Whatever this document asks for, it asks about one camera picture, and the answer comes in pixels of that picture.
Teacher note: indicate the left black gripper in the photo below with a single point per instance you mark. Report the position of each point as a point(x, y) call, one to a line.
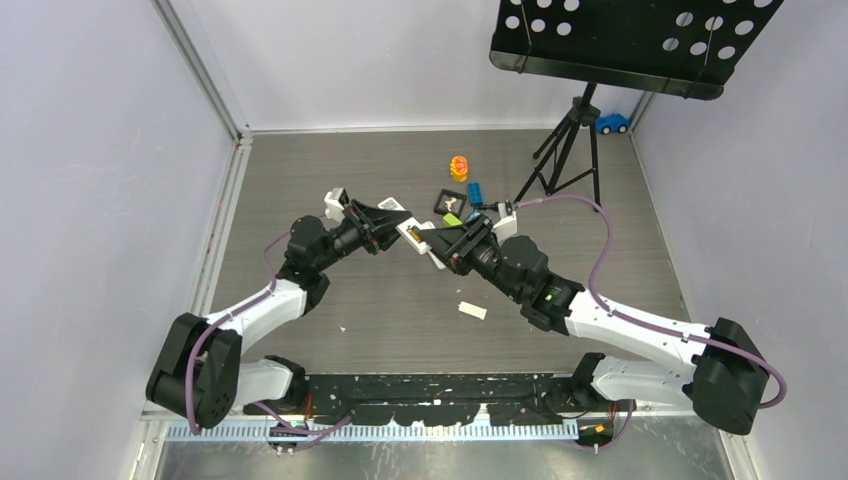
point(376, 228)

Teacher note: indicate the black perforated music stand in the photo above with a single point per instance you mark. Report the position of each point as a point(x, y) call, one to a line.
point(687, 49)

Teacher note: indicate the black screw bolt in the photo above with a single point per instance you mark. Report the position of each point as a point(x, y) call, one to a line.
point(494, 207)

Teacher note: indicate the green block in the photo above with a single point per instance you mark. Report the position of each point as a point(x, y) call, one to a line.
point(451, 220)

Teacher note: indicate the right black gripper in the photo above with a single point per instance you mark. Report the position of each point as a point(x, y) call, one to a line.
point(459, 243)

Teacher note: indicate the white remote control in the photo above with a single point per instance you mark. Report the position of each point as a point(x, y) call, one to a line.
point(390, 203)
point(437, 262)

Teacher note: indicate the gold green battery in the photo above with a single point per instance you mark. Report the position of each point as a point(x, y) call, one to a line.
point(415, 234)

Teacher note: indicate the black square frame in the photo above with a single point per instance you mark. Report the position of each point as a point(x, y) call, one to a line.
point(450, 202)

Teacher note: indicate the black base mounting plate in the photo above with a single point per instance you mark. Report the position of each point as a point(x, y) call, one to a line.
point(444, 408)

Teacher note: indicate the orange yellow toy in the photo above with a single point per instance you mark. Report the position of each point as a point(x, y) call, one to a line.
point(458, 168)

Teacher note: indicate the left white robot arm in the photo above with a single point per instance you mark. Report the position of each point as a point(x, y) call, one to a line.
point(200, 373)

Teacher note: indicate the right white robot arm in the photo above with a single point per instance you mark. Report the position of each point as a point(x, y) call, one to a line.
point(717, 370)

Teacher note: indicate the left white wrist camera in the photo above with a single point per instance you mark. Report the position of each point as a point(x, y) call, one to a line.
point(335, 203)

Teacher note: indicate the blue toy car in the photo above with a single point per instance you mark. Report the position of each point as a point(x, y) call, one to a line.
point(612, 123)

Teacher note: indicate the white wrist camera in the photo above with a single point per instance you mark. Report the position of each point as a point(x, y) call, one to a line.
point(507, 224)
point(335, 203)

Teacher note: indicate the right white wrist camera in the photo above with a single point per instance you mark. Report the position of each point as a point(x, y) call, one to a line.
point(507, 224)

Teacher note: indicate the blue toy brick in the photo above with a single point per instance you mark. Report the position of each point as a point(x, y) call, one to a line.
point(475, 195)

